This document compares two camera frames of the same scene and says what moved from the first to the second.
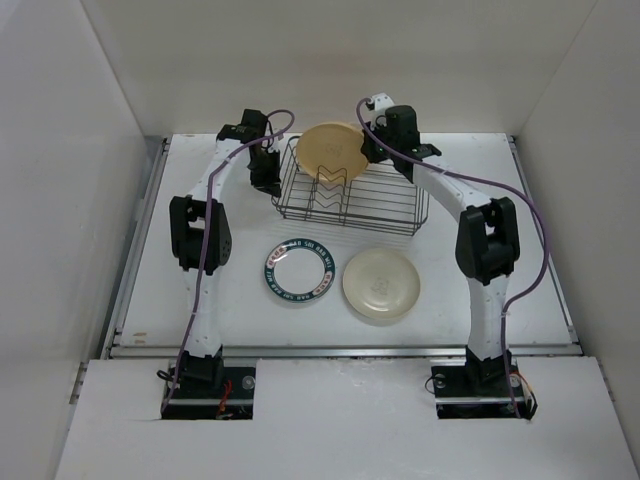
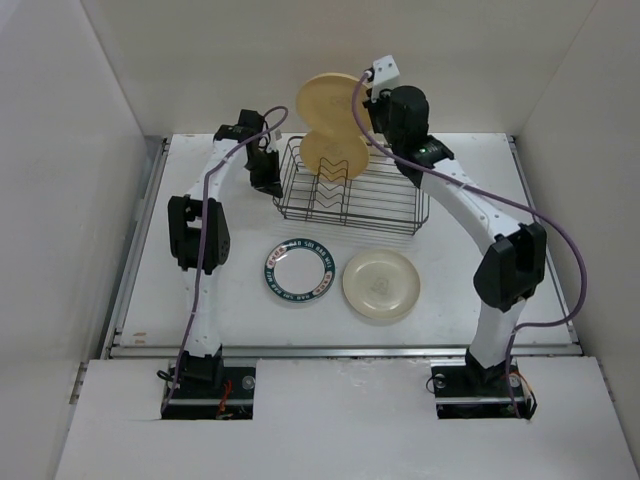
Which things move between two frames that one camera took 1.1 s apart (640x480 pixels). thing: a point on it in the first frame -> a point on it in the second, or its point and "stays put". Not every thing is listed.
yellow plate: [332, 152] -> [325, 101]
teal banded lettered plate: [299, 270] stays put
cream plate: [381, 284] stays put
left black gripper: [270, 183] stays put
